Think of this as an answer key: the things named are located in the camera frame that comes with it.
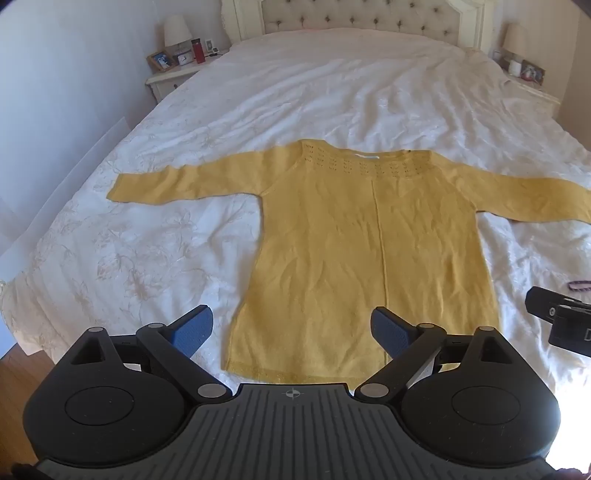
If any cream tufted headboard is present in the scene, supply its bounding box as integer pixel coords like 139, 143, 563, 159
221, 0, 496, 51

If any yellow knit sweater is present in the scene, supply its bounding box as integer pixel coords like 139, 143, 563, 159
107, 140, 591, 385

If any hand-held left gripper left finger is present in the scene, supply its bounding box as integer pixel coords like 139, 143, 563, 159
65, 305, 234, 402

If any dark photo frame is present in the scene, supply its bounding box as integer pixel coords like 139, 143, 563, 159
522, 60, 546, 85

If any cream nightstand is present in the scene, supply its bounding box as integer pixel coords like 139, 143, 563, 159
501, 69, 562, 119
145, 48, 232, 104

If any bed with white bedspread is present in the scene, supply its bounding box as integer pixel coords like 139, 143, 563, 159
0, 27, 591, 402

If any white shade table lamp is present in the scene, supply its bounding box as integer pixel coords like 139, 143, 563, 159
164, 15, 193, 52
502, 23, 532, 62

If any wooden photo frame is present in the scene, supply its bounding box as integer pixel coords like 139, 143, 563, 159
147, 50, 179, 73

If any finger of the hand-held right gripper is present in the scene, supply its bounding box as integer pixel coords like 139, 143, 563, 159
525, 285, 583, 320

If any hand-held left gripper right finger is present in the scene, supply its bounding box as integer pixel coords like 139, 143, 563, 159
355, 306, 522, 401

